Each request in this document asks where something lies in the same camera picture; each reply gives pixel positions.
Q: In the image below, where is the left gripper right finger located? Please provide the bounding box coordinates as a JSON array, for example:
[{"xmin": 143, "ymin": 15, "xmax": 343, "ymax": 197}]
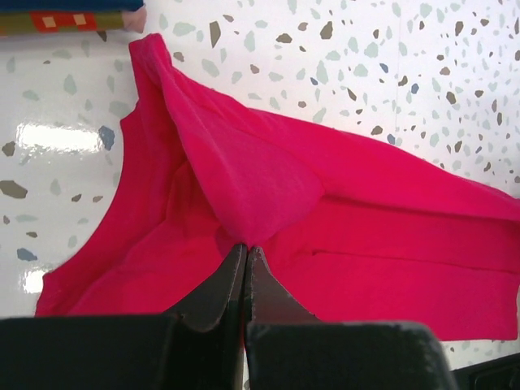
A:
[{"xmin": 245, "ymin": 246, "xmax": 319, "ymax": 349}]

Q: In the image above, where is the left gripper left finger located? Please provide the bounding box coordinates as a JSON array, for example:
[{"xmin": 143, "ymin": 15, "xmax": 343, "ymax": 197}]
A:
[{"xmin": 164, "ymin": 245, "xmax": 247, "ymax": 389}]

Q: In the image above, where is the red t shirt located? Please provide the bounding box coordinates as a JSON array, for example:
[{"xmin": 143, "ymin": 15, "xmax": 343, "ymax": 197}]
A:
[{"xmin": 36, "ymin": 34, "xmax": 519, "ymax": 340}]

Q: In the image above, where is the folded pink t shirt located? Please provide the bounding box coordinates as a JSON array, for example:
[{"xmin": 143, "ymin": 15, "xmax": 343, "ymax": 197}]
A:
[{"xmin": 121, "ymin": 6, "xmax": 147, "ymax": 33}]

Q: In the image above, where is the folded blue t shirt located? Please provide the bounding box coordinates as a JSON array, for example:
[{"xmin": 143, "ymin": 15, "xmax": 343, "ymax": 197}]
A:
[{"xmin": 0, "ymin": 0, "xmax": 144, "ymax": 12}]

